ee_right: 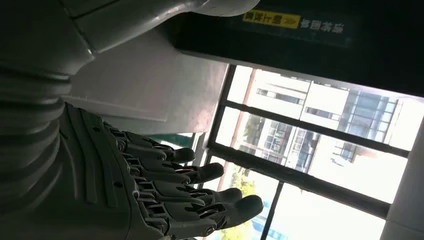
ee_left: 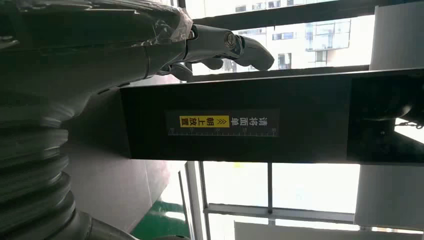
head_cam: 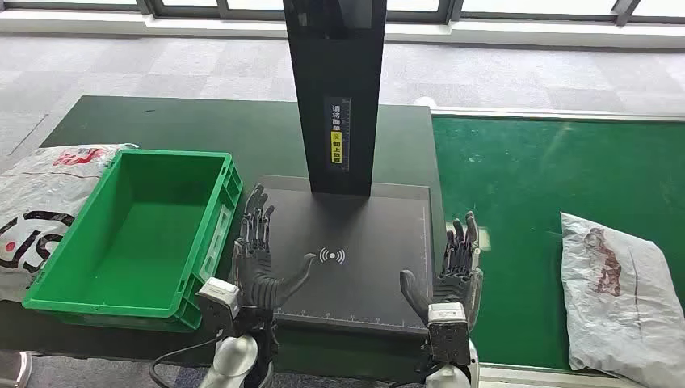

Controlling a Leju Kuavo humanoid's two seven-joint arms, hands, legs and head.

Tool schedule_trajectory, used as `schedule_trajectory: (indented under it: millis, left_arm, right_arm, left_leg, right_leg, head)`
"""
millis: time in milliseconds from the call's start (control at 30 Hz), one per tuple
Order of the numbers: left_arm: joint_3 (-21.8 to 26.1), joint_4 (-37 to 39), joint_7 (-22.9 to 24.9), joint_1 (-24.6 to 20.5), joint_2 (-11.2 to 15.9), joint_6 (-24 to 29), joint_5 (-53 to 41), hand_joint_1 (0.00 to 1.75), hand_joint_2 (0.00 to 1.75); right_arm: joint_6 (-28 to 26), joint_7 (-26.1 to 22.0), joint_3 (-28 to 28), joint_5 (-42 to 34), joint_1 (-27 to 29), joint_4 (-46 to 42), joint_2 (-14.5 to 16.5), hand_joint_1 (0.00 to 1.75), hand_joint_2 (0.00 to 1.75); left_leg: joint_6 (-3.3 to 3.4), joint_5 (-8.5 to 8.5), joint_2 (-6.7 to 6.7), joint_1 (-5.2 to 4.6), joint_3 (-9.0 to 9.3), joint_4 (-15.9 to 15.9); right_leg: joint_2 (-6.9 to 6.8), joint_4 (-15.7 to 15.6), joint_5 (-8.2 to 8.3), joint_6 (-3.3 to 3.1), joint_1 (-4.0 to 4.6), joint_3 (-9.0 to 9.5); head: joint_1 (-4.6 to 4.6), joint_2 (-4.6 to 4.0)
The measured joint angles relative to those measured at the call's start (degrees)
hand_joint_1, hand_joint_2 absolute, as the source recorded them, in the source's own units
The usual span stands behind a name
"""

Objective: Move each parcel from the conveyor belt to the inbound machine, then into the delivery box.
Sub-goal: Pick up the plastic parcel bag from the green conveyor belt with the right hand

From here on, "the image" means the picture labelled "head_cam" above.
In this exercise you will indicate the white window sill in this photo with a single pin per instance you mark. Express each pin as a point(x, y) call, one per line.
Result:
point(80, 24)

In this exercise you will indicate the black inbound scanner machine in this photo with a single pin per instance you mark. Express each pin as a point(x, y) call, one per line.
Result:
point(364, 251)

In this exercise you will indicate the dark window frame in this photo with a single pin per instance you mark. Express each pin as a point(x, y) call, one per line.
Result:
point(151, 6)

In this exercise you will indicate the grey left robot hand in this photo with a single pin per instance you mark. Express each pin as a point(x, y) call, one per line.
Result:
point(257, 278)

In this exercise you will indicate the green conveyor belt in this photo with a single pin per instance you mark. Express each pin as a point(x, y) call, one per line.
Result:
point(535, 187)

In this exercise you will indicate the grey white floor object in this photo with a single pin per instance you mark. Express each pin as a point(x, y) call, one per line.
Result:
point(21, 369)

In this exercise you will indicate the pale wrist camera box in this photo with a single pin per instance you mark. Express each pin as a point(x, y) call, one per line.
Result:
point(448, 326)
point(219, 294)

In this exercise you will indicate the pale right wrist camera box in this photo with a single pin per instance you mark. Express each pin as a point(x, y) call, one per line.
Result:
point(448, 326)

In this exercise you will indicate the dark green table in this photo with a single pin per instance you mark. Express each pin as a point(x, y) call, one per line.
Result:
point(187, 128)

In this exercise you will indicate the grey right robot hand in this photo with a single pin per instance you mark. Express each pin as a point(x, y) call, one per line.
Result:
point(457, 278)

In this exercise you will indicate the large white printed parcel bag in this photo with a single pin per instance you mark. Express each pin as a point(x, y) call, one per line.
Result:
point(37, 198)

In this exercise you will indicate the green plastic crate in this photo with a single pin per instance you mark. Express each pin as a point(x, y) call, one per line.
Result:
point(139, 241)

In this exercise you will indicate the black yellow label sticker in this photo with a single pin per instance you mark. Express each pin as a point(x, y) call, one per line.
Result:
point(337, 155)

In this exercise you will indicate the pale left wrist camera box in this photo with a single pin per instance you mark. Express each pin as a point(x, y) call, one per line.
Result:
point(219, 294)

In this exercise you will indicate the white round conveyor cap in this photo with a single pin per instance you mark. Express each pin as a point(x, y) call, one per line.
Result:
point(425, 102)

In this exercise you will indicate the grey parcel bag dark red print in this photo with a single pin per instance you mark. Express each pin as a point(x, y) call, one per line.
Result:
point(615, 321)

